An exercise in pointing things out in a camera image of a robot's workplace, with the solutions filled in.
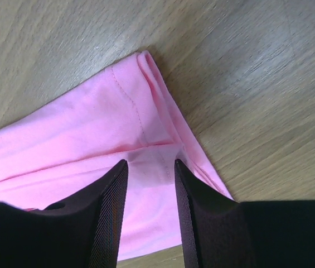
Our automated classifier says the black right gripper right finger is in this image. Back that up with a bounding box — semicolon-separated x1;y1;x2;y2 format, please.
175;160;315;267

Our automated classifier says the pink t shirt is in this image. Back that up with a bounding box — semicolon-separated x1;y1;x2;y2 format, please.
0;51;230;261

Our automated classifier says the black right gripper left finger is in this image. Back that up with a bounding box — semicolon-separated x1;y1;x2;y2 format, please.
0;160;128;267

